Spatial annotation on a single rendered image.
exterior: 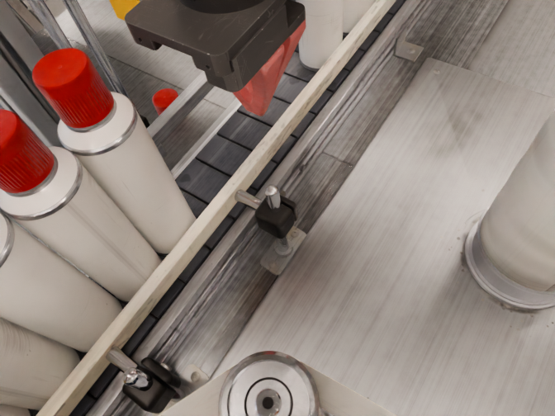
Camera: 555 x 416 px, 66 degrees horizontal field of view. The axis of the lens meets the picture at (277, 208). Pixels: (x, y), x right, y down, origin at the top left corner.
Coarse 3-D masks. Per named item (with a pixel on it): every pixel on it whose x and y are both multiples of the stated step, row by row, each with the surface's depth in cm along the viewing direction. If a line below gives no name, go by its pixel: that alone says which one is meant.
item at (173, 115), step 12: (192, 84) 40; (204, 84) 40; (180, 96) 39; (192, 96) 39; (204, 96) 40; (168, 108) 38; (180, 108) 38; (192, 108) 40; (156, 120) 38; (168, 120) 38; (180, 120) 39; (156, 132) 37; (168, 132) 38; (156, 144) 38
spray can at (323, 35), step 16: (304, 0) 43; (320, 0) 42; (336, 0) 43; (320, 16) 44; (336, 16) 45; (304, 32) 46; (320, 32) 46; (336, 32) 46; (304, 48) 48; (320, 48) 47; (336, 48) 48; (304, 64) 51; (320, 64) 49
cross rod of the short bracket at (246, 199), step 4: (236, 192) 39; (240, 192) 39; (244, 192) 39; (236, 196) 39; (240, 196) 39; (244, 196) 39; (248, 196) 39; (252, 196) 39; (236, 200) 39; (240, 200) 39; (244, 200) 39; (248, 200) 39; (252, 200) 39; (256, 200) 39; (260, 200) 39; (244, 204) 39; (248, 204) 39; (252, 204) 39; (256, 204) 38; (252, 208) 39; (256, 208) 38
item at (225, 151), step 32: (288, 64) 52; (352, 64) 50; (288, 96) 49; (320, 96) 48; (224, 128) 47; (256, 128) 47; (192, 160) 46; (224, 160) 45; (192, 192) 43; (256, 192) 43; (224, 224) 41; (160, 256) 40; (128, 352) 36; (96, 384) 35
